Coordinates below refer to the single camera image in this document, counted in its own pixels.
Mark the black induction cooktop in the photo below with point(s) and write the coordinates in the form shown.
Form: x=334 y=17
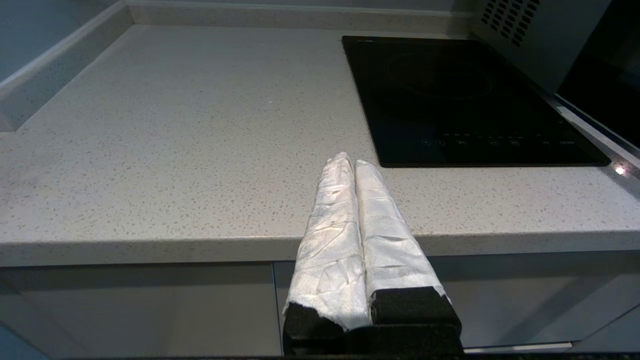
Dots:
x=450 y=100

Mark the grey cabinet front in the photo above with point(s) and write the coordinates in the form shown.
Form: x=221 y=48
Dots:
x=525 y=295
x=135 y=310

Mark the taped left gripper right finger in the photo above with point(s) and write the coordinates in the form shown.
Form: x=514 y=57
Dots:
x=390 y=240

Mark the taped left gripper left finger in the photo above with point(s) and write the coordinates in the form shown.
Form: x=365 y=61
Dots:
x=332 y=250

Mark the black glass microwave door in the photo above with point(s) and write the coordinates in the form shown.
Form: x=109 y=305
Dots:
x=610 y=75

